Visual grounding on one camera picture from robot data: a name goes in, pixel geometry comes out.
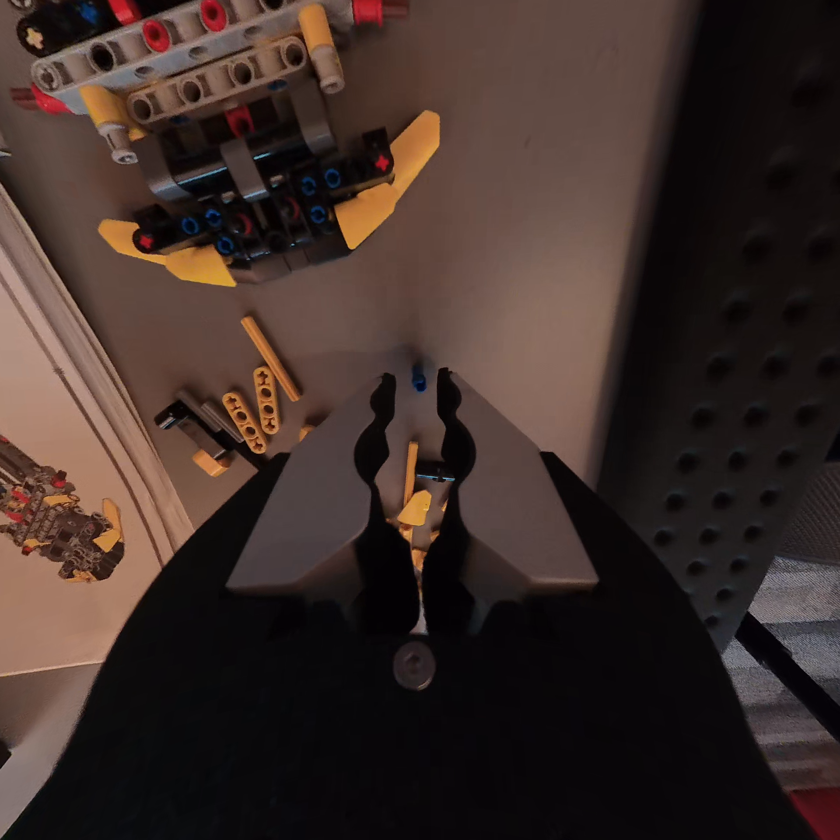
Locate red plastic object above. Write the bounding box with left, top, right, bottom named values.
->
left=786, top=789, right=840, bottom=840

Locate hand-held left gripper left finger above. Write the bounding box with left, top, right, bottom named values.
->
left=225, top=373, right=421, bottom=636

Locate lego car chassis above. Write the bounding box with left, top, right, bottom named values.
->
left=8, top=0, right=442, bottom=290

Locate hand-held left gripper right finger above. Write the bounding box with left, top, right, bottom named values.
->
left=422, top=367, right=599, bottom=636

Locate lego instruction booklet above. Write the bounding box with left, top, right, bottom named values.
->
left=0, top=182, right=196, bottom=678

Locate pile of yellow lego pieces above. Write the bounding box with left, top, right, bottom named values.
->
left=153, top=315, right=460, bottom=573

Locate black metal bar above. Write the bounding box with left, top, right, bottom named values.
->
left=734, top=616, right=840, bottom=744

